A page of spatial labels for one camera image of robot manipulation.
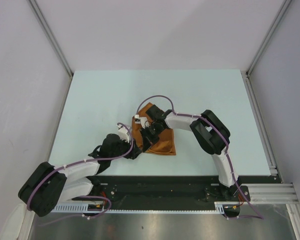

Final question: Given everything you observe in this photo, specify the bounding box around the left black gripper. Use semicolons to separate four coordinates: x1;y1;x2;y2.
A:
109;135;142;160

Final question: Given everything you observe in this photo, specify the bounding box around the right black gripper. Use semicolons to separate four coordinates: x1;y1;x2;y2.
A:
139;123;165;153

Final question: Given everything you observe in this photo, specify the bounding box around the orange cloth napkin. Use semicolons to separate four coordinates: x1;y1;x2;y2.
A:
132;102;176;156

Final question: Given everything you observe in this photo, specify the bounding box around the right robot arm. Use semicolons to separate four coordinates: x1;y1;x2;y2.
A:
134;105;239;201

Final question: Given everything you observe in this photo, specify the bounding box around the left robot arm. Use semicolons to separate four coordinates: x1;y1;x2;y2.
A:
18;133;142;217

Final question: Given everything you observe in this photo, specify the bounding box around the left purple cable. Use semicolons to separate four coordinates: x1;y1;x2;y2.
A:
26;122;135;227

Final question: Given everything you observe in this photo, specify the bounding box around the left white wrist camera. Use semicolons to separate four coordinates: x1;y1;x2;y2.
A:
117;122;132;144

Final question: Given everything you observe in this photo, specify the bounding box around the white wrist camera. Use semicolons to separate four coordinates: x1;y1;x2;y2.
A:
117;122;132;144
134;114;148;127

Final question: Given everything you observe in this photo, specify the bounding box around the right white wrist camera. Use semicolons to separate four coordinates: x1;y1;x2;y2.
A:
134;114;148;127

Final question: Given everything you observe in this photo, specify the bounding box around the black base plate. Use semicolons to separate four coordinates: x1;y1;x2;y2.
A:
90;175;251;212

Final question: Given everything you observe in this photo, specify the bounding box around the white slotted cable duct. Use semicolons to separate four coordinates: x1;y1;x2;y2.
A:
51;201;227;214

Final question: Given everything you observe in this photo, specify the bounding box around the aluminium frame rail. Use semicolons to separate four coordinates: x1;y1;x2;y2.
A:
245;183;299;204

